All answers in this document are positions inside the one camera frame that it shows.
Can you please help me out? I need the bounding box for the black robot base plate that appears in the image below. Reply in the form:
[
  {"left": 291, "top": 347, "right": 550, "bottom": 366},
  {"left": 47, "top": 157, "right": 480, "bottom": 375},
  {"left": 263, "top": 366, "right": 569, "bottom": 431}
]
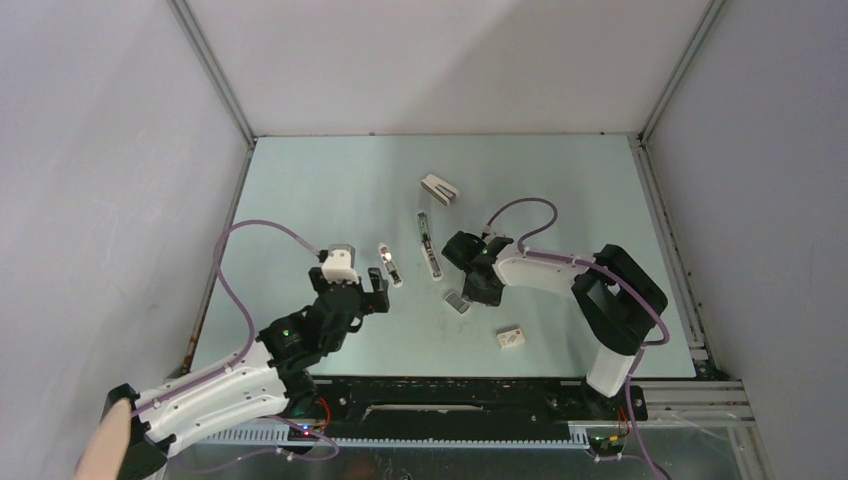
[{"left": 282, "top": 376, "right": 648, "bottom": 442}]

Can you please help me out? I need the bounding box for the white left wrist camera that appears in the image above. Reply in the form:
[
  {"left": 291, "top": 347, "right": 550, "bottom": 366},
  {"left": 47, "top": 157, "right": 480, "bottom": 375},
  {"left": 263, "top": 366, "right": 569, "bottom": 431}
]
[{"left": 320, "top": 244, "right": 360, "bottom": 285}]

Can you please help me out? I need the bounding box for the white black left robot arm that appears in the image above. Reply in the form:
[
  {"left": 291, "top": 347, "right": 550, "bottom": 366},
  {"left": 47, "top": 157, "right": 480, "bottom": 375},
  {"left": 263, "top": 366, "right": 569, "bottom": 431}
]
[{"left": 104, "top": 267, "right": 389, "bottom": 479}]

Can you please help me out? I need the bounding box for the white staple remover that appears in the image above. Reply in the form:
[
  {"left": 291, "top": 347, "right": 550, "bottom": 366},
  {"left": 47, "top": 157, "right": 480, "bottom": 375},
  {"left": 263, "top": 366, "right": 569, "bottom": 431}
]
[{"left": 420, "top": 174, "right": 459, "bottom": 206}]

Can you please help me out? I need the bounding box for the white staple box sleeve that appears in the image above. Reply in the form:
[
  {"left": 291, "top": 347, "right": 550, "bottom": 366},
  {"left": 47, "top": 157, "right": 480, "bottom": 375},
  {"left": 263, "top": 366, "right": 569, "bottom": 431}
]
[{"left": 496, "top": 327, "right": 526, "bottom": 349}]

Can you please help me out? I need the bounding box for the staple tray with staples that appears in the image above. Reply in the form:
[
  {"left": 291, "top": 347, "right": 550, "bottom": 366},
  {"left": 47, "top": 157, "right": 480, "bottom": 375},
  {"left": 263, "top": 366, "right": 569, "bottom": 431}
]
[{"left": 444, "top": 291, "right": 471, "bottom": 315}]

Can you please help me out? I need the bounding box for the small white mini stapler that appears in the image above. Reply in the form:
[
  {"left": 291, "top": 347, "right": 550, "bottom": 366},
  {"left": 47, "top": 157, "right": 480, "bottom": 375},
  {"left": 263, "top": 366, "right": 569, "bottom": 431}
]
[{"left": 378, "top": 243, "right": 403, "bottom": 288}]

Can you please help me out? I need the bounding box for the white slotted cable duct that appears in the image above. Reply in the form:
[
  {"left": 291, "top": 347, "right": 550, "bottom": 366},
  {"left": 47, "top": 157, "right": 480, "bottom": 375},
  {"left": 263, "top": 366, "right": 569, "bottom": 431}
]
[{"left": 198, "top": 423, "right": 591, "bottom": 452}]

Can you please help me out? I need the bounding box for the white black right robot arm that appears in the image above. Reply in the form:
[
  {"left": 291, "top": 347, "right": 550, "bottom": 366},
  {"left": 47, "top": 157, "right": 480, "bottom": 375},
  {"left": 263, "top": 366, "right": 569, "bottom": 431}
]
[{"left": 442, "top": 231, "right": 670, "bottom": 418}]

